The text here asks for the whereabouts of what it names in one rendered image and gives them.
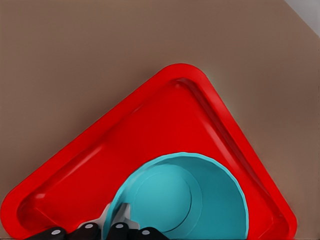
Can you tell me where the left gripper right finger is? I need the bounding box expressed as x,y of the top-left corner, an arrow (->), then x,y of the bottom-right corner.
107,202 -> 140,240

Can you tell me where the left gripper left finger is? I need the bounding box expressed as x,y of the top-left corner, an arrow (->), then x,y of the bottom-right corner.
66,201 -> 113,240

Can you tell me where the teal bowl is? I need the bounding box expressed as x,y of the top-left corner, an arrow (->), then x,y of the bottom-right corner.
101,151 -> 250,240

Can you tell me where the red plastic tray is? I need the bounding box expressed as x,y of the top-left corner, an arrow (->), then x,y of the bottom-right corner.
0,63 -> 298,240

